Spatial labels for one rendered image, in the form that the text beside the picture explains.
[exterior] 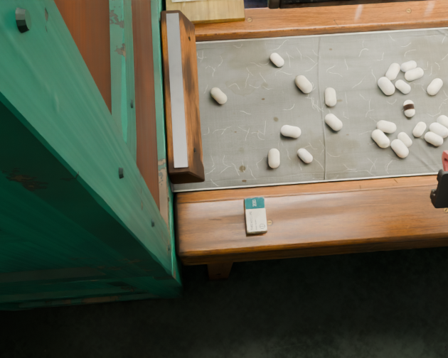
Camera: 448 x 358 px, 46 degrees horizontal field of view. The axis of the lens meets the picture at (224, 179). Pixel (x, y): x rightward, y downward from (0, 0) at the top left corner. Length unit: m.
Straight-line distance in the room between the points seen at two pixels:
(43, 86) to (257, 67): 0.85
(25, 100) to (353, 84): 0.91
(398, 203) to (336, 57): 0.31
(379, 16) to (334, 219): 0.42
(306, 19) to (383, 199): 0.38
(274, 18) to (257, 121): 0.21
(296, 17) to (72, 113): 0.86
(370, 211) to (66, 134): 0.77
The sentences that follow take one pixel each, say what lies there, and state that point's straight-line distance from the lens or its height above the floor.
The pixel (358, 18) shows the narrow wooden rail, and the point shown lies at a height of 0.76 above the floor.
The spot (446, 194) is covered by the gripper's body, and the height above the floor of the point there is 0.91.
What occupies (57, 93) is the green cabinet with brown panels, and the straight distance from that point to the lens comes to 0.24.
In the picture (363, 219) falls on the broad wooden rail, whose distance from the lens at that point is 0.96.
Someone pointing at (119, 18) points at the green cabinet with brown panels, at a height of 1.27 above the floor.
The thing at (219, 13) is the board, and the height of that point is 0.78.
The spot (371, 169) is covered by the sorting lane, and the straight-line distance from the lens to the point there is 1.01.
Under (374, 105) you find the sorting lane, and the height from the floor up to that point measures 0.74.
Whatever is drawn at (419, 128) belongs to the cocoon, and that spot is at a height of 0.76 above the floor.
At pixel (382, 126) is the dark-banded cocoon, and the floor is 0.76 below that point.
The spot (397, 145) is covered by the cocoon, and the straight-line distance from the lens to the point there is 1.02.
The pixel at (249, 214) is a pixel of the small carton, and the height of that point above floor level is 0.79.
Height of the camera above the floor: 1.67
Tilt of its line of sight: 75 degrees down
